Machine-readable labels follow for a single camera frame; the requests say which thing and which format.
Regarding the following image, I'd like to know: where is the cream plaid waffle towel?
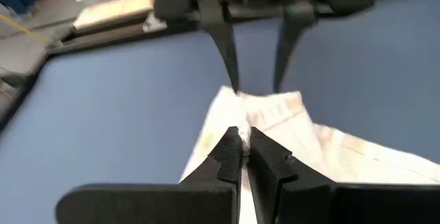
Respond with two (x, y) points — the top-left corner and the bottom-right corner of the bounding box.
(180, 85), (440, 224)

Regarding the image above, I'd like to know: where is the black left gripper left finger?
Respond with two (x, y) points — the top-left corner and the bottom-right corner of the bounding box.
(56, 126), (243, 224)

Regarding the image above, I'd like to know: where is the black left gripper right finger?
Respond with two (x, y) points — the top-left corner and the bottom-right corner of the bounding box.
(247, 127), (440, 224)

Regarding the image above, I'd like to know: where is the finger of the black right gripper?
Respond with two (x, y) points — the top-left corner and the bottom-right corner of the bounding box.
(274, 5), (317, 93)
(198, 0), (239, 93)

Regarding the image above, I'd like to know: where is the black table edge frame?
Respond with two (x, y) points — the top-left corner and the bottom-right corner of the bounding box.
(0, 0), (440, 131)

